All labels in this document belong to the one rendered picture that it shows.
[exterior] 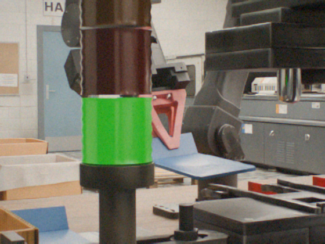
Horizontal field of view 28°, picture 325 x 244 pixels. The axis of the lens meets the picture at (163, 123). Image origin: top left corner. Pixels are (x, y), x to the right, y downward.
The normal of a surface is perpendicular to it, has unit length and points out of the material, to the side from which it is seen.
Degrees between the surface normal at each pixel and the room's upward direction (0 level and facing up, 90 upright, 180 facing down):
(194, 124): 65
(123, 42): 104
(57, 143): 90
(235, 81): 84
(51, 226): 60
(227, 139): 90
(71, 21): 89
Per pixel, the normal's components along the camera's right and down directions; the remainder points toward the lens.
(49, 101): 0.41, 0.04
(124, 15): 0.27, 0.29
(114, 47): 0.02, -0.19
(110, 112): -0.11, 0.29
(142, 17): 0.78, 0.27
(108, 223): -0.42, 0.05
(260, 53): -0.89, 0.03
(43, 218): 0.39, -0.46
